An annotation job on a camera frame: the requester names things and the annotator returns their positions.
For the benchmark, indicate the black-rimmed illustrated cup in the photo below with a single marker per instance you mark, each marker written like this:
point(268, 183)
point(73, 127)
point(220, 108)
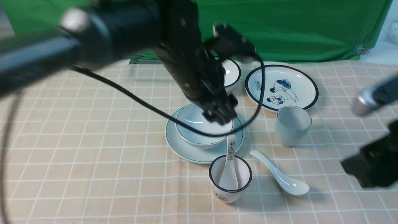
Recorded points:
point(244, 178)

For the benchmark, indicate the green backdrop cloth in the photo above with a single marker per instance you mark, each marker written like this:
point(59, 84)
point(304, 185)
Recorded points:
point(299, 30)

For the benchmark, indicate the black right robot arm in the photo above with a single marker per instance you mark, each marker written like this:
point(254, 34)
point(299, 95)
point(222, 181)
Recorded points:
point(376, 97)

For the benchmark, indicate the metal backdrop clamp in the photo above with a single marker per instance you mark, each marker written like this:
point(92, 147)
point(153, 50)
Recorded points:
point(360, 50)

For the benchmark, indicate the checkered beige tablecloth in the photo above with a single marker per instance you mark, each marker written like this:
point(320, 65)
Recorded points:
point(82, 153)

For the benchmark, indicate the small black-rimmed white bowl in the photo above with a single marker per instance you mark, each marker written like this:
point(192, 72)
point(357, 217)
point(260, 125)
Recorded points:
point(232, 74)

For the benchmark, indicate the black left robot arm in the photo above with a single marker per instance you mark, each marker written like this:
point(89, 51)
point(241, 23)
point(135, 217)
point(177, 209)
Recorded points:
point(94, 37)

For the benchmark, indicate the black-rimmed illustrated plate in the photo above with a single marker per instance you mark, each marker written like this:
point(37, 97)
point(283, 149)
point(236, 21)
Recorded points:
point(287, 86)

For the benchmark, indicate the pale green plain cup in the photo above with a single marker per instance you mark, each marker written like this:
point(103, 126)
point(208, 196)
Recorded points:
point(291, 125)

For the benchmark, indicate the white spoon with characters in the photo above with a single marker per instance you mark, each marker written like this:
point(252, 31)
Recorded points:
point(228, 179)

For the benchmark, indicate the plain white ceramic spoon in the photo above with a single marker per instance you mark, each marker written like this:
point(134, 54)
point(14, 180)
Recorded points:
point(289, 185)

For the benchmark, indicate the pale green plain plate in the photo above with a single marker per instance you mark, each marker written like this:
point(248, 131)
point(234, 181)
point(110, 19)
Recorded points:
point(191, 153)

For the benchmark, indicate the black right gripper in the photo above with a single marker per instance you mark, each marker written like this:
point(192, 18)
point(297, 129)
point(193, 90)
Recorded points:
point(376, 164)

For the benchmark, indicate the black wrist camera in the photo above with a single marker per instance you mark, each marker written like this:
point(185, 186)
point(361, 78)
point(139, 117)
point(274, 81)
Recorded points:
point(228, 43)

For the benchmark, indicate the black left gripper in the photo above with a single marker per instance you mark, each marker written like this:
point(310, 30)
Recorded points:
point(205, 88)

